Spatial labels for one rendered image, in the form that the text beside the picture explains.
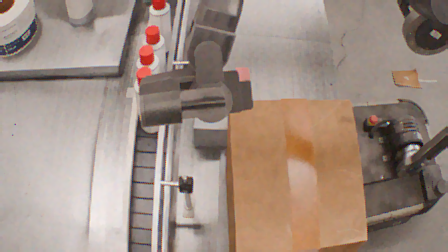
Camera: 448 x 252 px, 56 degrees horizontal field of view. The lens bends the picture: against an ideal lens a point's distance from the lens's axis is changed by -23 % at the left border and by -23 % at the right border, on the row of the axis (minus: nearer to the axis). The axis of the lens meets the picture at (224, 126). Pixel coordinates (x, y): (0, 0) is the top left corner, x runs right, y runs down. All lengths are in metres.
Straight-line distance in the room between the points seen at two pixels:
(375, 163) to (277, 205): 1.12
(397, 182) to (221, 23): 1.41
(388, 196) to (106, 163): 1.12
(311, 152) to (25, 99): 0.85
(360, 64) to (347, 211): 1.71
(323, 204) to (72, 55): 0.83
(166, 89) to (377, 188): 1.33
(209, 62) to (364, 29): 2.09
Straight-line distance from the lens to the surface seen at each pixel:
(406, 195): 1.98
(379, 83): 2.51
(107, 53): 1.38
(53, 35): 1.49
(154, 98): 0.72
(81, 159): 1.28
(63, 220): 1.22
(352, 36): 2.66
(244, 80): 0.85
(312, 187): 0.90
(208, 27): 0.69
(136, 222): 1.13
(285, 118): 0.96
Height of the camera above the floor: 1.93
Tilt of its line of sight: 60 degrees down
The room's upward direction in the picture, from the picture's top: 2 degrees clockwise
